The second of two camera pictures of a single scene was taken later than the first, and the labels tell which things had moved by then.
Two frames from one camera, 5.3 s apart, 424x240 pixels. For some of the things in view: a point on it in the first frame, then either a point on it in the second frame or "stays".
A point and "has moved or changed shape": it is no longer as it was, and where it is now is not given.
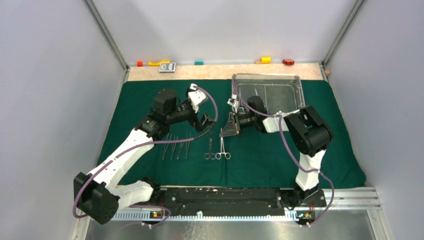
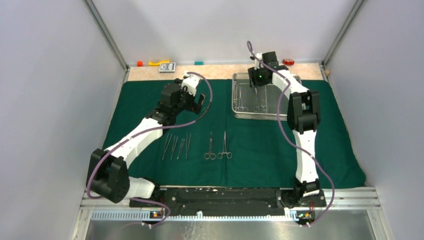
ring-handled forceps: (227, 155) has moved or changed shape
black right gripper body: (246, 119) → (257, 77)
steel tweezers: (186, 145) stays
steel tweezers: (181, 144) stays
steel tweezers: (174, 145) stays
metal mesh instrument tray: (280, 92) stays
